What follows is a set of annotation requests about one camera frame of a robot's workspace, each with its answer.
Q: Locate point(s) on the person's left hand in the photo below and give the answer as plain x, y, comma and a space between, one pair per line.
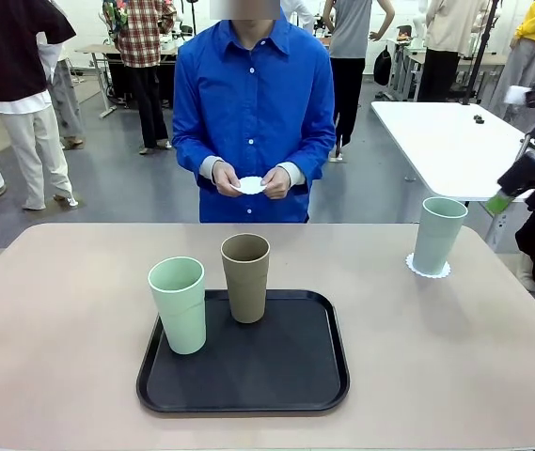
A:
277, 183

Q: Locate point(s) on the person in blue shirt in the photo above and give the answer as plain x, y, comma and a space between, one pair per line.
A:
253, 108

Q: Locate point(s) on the black tripod pole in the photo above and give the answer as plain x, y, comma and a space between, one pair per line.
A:
482, 47

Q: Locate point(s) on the grey desk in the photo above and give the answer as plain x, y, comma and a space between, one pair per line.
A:
405, 51

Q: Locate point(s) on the white table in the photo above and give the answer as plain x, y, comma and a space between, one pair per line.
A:
436, 141

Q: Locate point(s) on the black plastic tray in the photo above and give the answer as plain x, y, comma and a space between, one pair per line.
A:
257, 376

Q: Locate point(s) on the person's left forearm blue sleeve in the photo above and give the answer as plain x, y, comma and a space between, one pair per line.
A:
311, 160

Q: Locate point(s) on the wooden top desk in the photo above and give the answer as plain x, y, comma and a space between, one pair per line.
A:
100, 49

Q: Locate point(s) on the pale blue-green plastic cup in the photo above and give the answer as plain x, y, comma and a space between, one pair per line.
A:
436, 244

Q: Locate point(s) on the person in beige top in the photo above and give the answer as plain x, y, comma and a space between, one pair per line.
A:
450, 23

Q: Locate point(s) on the brown plastic cup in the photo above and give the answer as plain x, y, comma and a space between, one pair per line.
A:
247, 291

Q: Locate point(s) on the person's right forearm blue sleeve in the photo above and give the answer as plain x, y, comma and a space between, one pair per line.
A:
194, 157

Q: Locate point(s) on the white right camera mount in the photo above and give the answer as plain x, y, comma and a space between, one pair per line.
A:
516, 95

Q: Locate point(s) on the person in grey vest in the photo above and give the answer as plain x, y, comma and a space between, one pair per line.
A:
349, 28

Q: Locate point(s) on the person in grey trousers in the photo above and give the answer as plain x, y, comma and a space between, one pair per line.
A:
67, 94

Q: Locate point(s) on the pale yellow-green plastic cup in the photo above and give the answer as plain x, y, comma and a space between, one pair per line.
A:
180, 319

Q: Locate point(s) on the person in plaid shirt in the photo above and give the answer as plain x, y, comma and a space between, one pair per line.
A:
142, 33

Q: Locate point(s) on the black hanging bag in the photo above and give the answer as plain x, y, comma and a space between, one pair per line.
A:
382, 68

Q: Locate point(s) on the person black top white trousers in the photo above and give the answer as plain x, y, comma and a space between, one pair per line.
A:
8, 47

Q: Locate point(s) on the person in white top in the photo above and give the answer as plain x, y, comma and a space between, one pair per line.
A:
297, 11

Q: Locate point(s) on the small black object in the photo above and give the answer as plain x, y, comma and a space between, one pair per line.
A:
478, 119

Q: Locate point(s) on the person's right hand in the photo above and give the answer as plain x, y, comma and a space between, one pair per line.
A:
225, 178

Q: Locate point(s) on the white scalloped paper coaster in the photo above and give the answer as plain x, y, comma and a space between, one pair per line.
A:
249, 184
410, 263

